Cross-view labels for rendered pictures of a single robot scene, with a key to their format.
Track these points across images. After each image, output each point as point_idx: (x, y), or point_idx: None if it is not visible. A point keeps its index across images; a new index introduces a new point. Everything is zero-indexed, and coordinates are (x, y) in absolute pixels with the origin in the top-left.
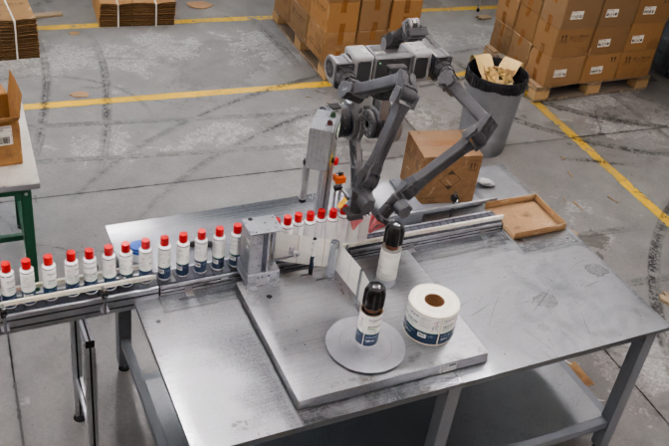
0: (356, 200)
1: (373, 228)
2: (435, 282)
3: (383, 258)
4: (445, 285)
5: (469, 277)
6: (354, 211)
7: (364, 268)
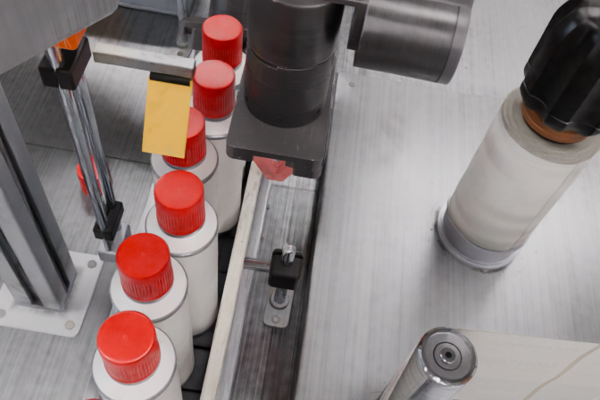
0: (365, 49)
1: (140, 89)
2: (470, 94)
3: (557, 188)
4: (492, 80)
5: (477, 15)
6: (314, 111)
7: (379, 252)
